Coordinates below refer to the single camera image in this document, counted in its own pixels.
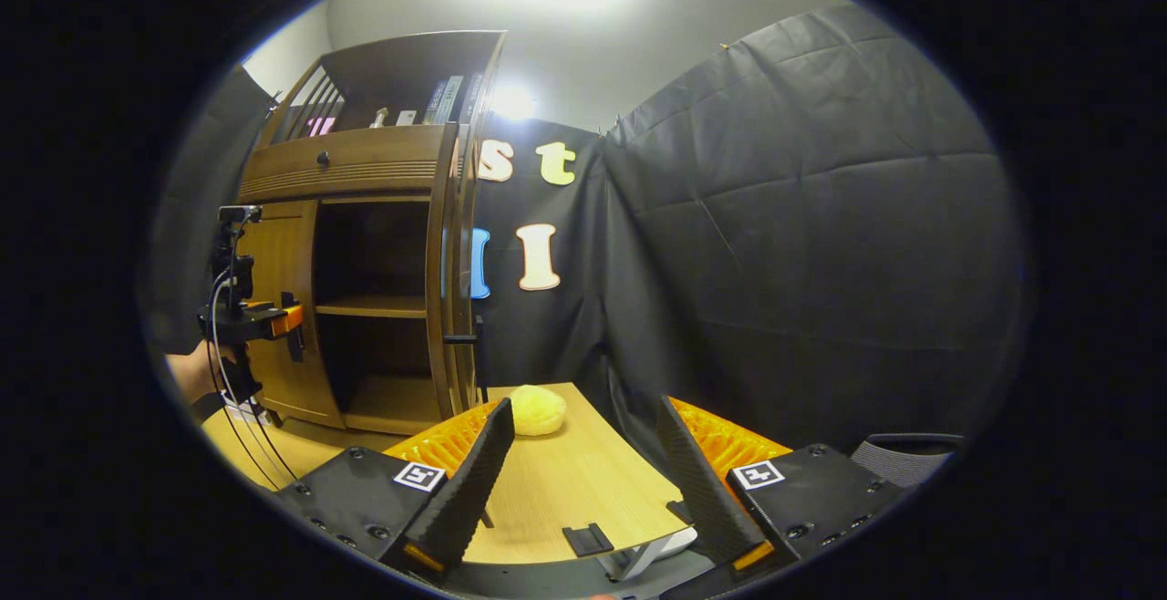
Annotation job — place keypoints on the wooden double-door shoe cabinet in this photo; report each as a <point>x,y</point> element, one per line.
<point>410,62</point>

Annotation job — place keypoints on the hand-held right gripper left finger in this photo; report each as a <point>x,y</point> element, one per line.
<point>474,481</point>

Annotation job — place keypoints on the wooden drawer with black knob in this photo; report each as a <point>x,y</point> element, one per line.
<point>383,158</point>

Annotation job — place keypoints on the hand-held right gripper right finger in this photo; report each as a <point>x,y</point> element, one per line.
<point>702,491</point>

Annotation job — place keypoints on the black table clip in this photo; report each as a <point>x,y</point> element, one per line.
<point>679,511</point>
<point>588,539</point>

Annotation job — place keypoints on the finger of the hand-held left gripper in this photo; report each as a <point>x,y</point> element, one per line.
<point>287,320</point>

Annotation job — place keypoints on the wooden shoe cabinet door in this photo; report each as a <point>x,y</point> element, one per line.
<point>278,258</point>
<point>439,308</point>

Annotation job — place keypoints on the small white bottle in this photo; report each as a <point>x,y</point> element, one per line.
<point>378,118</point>

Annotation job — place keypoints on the grey spine book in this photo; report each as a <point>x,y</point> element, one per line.
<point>434,103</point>

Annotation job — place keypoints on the wooden inner cabinet shelf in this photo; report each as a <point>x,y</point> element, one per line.
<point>374,308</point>

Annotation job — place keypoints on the small white box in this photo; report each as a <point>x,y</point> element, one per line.
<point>406,118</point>

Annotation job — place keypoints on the white metal bracket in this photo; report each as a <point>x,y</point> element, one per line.
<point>643,554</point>

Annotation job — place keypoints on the black backdrop cloth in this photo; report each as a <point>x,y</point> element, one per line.
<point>821,263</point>

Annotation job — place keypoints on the yellow fluffy ball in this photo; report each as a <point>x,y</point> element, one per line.
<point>536,410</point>

